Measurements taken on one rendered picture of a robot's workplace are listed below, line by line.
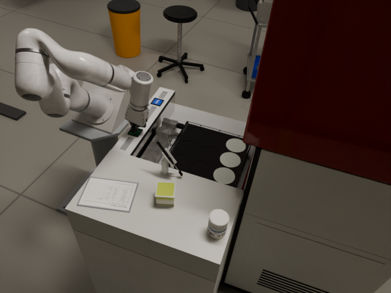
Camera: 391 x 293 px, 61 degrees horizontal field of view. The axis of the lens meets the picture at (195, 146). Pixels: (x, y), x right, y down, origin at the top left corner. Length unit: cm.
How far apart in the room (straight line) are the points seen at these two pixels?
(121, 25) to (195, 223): 298
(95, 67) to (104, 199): 52
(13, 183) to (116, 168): 153
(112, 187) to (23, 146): 184
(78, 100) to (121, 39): 243
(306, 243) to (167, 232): 65
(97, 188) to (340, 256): 108
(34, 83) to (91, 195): 49
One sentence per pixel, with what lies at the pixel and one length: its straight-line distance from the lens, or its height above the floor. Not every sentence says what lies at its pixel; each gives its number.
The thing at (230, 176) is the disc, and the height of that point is 90.
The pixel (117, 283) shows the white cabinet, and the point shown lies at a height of 42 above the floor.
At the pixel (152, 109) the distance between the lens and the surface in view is 177.
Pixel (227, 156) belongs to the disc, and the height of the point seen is 90.
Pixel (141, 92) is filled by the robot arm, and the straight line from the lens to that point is 141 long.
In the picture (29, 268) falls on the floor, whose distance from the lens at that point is 244.
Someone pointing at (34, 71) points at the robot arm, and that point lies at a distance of 117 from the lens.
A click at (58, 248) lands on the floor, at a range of 245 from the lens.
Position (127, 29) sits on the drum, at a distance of 396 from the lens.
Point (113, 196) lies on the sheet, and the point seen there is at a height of 97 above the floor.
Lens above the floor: 205
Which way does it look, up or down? 44 degrees down
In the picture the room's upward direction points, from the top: 5 degrees clockwise
